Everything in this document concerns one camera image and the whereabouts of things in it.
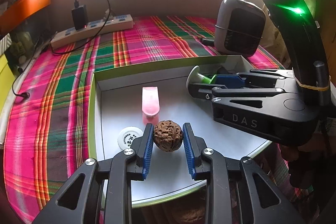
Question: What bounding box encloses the green white cardboard tray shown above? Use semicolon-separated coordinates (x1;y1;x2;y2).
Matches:
88;56;269;207

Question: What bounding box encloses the black rectangular device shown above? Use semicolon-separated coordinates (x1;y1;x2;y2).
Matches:
217;67;236;75

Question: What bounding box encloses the green white spool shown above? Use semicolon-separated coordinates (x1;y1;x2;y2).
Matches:
186;65;217;88

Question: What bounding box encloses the white small jar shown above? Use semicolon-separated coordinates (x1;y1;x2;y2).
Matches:
117;127;143;150

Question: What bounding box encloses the yellow box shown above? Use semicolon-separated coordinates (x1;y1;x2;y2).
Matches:
0;55;15;110

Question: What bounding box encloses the beige power strip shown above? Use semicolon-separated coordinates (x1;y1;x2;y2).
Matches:
51;14;134;50

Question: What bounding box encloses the grey portable heater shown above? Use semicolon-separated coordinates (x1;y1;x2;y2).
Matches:
214;0;266;57

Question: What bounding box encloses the brown walnut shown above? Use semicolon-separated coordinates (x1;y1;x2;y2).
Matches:
171;205;205;224
153;120;183;152

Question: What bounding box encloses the black charger cable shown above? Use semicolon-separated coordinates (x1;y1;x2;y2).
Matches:
11;0;112;98

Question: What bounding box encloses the black charger adapter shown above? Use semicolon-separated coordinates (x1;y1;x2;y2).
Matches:
72;1;88;30

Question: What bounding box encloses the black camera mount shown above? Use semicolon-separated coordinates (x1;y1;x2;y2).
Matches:
262;0;331;107

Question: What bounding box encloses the orange planter tray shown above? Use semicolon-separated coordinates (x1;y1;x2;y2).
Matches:
0;0;51;36

